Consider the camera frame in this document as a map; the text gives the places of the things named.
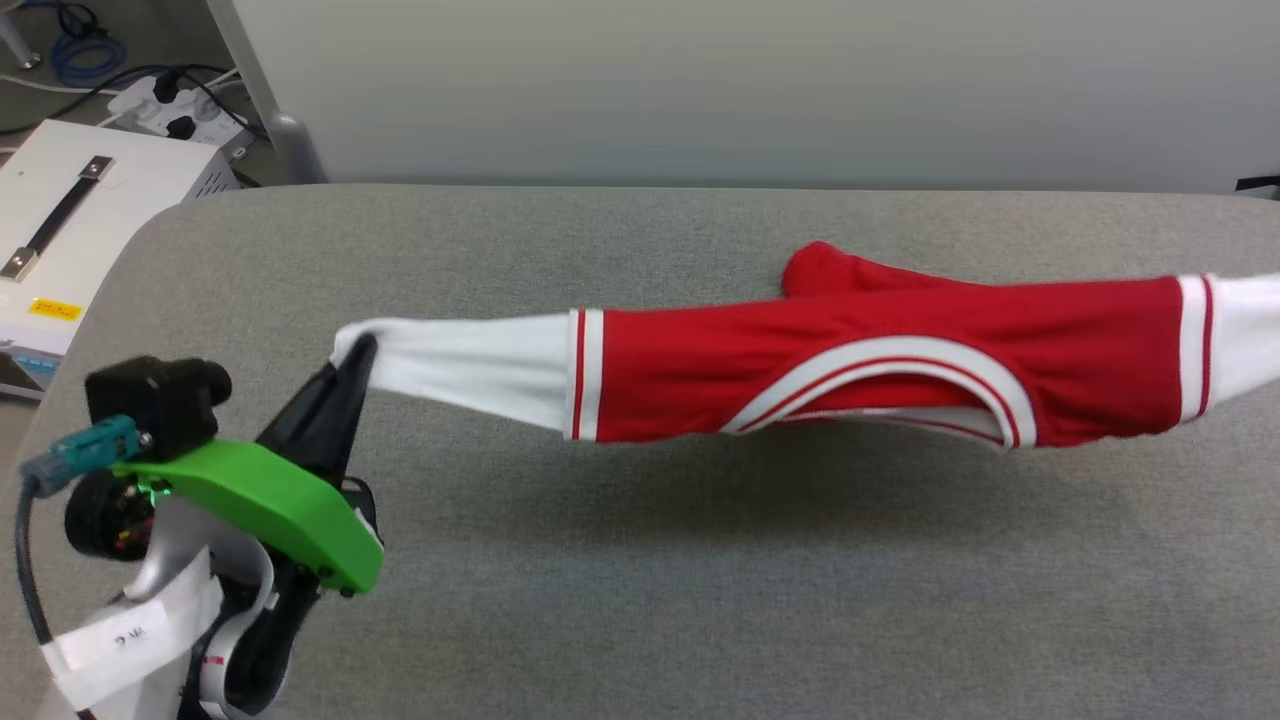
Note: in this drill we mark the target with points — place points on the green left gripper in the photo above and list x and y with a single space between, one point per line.
260 495

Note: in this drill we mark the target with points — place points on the red and white basketball jersey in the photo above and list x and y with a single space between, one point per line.
800 370

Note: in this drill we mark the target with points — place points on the black left gripper motor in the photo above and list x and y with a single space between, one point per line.
100 520

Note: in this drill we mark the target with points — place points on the yellow warning label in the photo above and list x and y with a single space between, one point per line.
56 309

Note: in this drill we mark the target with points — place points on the white metal equipment box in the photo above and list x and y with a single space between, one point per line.
110 220

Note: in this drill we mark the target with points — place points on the white power strip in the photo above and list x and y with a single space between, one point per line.
200 115

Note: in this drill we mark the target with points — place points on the light grey partition screen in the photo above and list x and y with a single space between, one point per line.
750 90

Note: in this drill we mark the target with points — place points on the black tape strip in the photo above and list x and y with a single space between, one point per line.
1260 186

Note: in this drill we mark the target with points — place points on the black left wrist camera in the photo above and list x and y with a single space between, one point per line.
160 400

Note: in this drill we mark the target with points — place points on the grey partition foot post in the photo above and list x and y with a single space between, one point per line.
295 150

